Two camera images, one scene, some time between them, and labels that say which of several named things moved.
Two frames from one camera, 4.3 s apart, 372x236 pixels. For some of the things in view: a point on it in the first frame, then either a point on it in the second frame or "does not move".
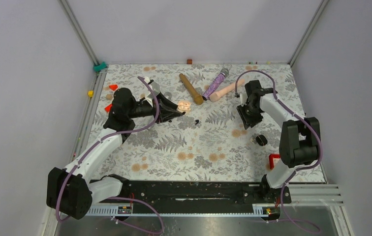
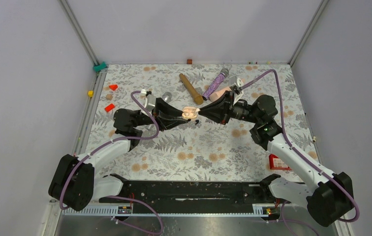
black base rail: x=182 y=193 does not move
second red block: x=108 y=108 does not move
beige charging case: x=184 y=105 -> x=189 y=113
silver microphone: x=168 y=95 does not move
